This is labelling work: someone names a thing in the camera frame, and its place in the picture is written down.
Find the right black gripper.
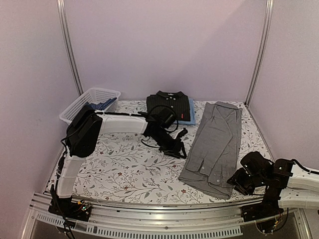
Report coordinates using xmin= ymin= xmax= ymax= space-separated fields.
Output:
xmin=227 ymin=168 xmax=266 ymax=196

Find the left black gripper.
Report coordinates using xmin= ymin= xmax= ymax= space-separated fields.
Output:
xmin=151 ymin=130 xmax=187 ymax=160

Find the grey long sleeve shirt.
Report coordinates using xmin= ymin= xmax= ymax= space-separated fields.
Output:
xmin=178 ymin=102 xmax=242 ymax=200

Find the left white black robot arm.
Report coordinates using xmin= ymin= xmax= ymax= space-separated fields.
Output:
xmin=50 ymin=105 xmax=187 ymax=216

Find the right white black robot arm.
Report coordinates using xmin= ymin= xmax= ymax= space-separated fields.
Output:
xmin=227 ymin=151 xmax=319 ymax=221

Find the folded light blue shirt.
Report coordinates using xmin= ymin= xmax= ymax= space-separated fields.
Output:
xmin=174 ymin=97 xmax=196 ymax=125

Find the folded black striped shirt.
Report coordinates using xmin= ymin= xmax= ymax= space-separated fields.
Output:
xmin=146 ymin=91 xmax=191 ymax=121

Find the floral patterned tablecloth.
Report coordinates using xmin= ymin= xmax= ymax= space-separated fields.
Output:
xmin=48 ymin=99 xmax=283 ymax=205

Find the blue checked shirt in basket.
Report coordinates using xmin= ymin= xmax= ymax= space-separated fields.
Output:
xmin=85 ymin=97 xmax=117 ymax=111

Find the white plastic laundry basket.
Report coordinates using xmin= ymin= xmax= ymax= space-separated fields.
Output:
xmin=59 ymin=88 xmax=121 ymax=124

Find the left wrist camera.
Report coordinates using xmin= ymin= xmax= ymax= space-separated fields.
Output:
xmin=172 ymin=128 xmax=188 ymax=139

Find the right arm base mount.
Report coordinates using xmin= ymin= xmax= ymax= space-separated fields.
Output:
xmin=240 ymin=193 xmax=284 ymax=222

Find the aluminium front rail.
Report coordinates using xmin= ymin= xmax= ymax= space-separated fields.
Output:
xmin=21 ymin=193 xmax=315 ymax=239

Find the right aluminium frame post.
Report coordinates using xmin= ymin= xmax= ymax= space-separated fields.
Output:
xmin=245 ymin=0 xmax=274 ymax=108

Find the aluminium frame post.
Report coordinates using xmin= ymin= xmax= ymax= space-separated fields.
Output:
xmin=245 ymin=0 xmax=274 ymax=108
xmin=56 ymin=0 xmax=84 ymax=95

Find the left aluminium frame post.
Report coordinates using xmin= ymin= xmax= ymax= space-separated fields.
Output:
xmin=56 ymin=0 xmax=84 ymax=95

